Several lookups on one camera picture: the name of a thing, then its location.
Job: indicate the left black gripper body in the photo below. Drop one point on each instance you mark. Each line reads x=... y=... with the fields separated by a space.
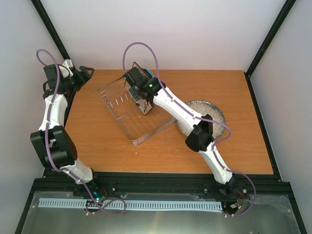
x=77 y=83

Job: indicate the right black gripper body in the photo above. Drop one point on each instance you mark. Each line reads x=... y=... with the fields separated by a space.
x=137 y=90

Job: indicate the blue polka dot plate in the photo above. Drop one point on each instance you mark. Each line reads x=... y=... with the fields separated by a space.
x=149 y=72

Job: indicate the chrome wire dish rack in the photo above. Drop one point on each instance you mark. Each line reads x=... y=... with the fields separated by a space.
x=136 y=126

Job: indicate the grey speckled round plate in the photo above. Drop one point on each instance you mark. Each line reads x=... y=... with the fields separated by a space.
x=204 y=107

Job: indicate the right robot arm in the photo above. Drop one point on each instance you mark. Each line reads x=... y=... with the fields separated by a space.
x=200 y=138

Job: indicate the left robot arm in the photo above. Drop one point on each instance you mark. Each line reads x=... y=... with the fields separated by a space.
x=53 y=145

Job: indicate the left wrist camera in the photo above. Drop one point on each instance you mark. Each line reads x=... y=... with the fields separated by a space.
x=65 y=73

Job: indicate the light blue cable duct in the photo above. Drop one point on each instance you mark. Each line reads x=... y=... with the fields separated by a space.
x=133 y=205

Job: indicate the black aluminium frame rail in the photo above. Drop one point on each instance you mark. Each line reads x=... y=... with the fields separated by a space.
x=201 y=185

